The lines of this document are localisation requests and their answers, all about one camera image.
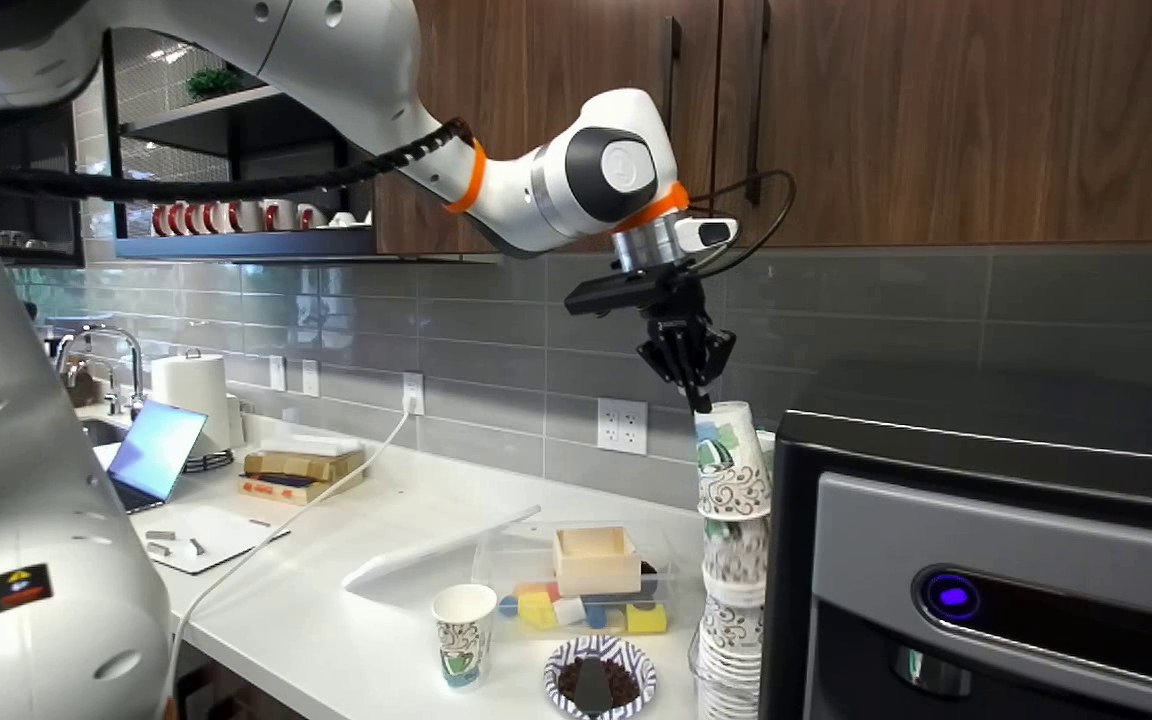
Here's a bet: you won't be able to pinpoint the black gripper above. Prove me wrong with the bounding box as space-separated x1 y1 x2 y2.
638 274 741 417

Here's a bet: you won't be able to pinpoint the short stack of paper cups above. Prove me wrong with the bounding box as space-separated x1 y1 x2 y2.
694 512 776 712

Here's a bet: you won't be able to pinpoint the upright printed paper cup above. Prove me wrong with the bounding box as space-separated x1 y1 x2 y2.
429 580 504 692

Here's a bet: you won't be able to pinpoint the small wooden box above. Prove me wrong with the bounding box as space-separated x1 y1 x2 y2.
547 525 650 598

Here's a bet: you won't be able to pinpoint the small yellow block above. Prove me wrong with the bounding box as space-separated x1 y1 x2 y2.
621 598 674 638

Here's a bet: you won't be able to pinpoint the large yellow block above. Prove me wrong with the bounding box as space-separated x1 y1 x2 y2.
512 585 565 637

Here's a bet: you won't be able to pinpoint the clear plastic container lid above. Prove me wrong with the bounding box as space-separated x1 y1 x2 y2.
339 499 547 613

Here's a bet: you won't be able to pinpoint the dark coffee grounds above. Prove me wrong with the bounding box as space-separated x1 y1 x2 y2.
551 652 643 717

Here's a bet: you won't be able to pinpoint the blue patterned paper bowl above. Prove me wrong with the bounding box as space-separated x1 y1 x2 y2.
541 631 665 720

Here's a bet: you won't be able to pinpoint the wooden cupboard door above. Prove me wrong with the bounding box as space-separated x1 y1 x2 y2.
711 0 1152 253
373 0 726 254

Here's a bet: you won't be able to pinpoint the grey coffee machine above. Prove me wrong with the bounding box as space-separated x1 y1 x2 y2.
759 402 1152 720

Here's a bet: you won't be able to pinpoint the wooden tray box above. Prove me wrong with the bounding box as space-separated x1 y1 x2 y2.
241 442 373 488

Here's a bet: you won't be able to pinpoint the red and white book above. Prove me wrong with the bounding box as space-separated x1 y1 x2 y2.
236 472 353 506

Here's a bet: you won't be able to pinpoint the white paper towel roll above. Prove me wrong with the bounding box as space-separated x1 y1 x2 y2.
150 349 241 460

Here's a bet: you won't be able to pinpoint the white paper sheets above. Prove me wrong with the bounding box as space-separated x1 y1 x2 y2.
127 499 293 580

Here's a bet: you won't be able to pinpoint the green plant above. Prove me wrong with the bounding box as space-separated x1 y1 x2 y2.
183 60 270 100

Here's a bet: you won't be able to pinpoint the metal faucet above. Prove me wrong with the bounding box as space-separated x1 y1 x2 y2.
53 322 150 419

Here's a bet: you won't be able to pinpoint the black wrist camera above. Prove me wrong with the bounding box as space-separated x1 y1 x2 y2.
565 268 674 321

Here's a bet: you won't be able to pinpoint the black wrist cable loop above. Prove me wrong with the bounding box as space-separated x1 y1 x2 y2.
690 168 801 287

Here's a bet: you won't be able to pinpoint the black cupboard handle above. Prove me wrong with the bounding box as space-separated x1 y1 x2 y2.
745 0 773 212
661 16 690 131

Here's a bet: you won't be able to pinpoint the white power cable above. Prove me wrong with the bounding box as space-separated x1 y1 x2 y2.
160 396 421 672

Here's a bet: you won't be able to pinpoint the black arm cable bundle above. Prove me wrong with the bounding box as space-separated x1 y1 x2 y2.
0 115 473 207

